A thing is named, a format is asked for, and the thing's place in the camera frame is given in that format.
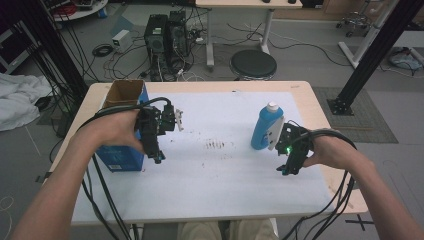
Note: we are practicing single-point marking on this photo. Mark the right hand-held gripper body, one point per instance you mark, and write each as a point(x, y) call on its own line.
point(295, 143)

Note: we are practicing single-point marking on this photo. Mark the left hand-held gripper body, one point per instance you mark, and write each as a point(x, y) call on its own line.
point(155, 121)

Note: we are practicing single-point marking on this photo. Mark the blue bottle with white cap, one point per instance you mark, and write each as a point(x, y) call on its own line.
point(263, 126)

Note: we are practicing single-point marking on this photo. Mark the blue cardboard box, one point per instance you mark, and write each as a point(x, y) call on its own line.
point(120, 158)

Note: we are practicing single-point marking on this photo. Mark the person's right hand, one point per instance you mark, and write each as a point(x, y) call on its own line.
point(330, 151)

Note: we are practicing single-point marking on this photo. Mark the person's left hand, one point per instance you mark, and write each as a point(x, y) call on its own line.
point(115, 128)

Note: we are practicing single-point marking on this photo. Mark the grey floor mat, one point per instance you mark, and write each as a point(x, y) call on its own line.
point(366, 123)

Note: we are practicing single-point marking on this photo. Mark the small white device box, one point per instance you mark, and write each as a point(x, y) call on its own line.
point(121, 40)

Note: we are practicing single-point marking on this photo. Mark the black computer tower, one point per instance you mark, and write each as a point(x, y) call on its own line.
point(178, 33)
point(156, 33)

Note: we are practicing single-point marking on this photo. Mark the black round stool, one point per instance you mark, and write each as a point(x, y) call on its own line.
point(253, 64)

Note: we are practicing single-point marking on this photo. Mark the person's legs in beige trousers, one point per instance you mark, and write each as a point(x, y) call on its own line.
point(200, 231)

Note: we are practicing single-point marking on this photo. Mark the black metal stand with base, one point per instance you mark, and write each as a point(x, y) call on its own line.
point(376, 53)

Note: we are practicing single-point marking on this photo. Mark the white metal stand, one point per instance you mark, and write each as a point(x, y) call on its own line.
point(366, 40)

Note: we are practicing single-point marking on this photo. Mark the round white table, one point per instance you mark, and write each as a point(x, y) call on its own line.
point(83, 13)

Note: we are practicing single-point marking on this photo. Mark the office chair base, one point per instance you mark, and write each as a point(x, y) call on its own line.
point(355, 23)

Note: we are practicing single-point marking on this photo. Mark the light blue bag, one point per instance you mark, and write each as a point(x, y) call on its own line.
point(405, 61)

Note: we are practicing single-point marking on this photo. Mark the white cloth heap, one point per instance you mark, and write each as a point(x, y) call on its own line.
point(18, 100)

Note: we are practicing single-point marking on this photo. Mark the wooden desk with white legs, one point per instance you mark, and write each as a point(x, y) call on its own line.
point(246, 3)

